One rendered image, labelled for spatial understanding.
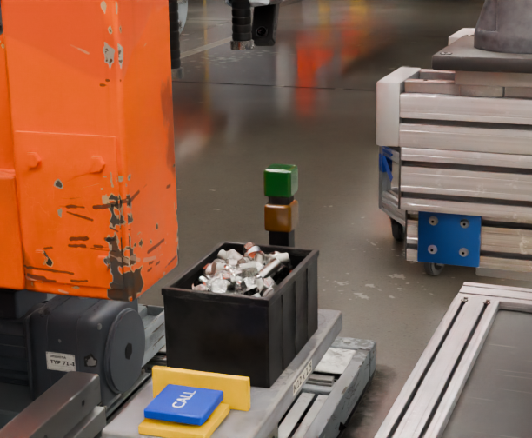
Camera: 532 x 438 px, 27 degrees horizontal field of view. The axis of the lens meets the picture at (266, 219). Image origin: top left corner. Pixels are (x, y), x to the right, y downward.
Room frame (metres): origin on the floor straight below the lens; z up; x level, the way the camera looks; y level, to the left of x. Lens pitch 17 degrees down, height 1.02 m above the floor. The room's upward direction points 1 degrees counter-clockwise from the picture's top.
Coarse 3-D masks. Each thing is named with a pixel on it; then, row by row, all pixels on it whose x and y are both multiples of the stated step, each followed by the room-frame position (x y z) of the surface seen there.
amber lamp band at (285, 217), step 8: (296, 200) 1.48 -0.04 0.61; (264, 208) 1.45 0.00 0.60; (272, 208) 1.45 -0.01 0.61; (280, 208) 1.45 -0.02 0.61; (288, 208) 1.44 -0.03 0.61; (296, 208) 1.47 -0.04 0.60; (264, 216) 1.45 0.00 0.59; (272, 216) 1.45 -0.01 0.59; (280, 216) 1.45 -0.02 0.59; (288, 216) 1.44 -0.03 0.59; (296, 216) 1.47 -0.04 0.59; (264, 224) 1.46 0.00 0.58; (272, 224) 1.45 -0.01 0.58; (280, 224) 1.45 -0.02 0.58; (288, 224) 1.44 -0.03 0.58; (296, 224) 1.47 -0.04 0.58; (288, 232) 1.44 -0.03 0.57
